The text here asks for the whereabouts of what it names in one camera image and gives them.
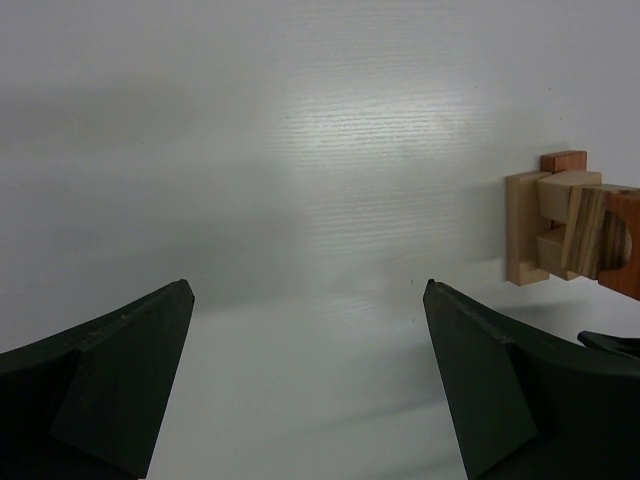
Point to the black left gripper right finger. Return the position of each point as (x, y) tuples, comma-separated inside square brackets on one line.
[(526, 404)]

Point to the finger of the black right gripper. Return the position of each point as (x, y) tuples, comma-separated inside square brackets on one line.
[(626, 347)]

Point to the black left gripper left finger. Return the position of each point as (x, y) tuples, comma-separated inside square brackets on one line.
[(89, 402)]

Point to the red arch wood block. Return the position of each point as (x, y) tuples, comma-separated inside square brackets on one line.
[(619, 269)]

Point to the striped light wood block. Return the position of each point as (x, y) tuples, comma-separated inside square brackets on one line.
[(582, 247)]

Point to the plain light wood cube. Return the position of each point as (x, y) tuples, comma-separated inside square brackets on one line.
[(554, 192)]

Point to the dark red wood block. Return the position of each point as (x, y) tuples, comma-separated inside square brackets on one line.
[(568, 160)]

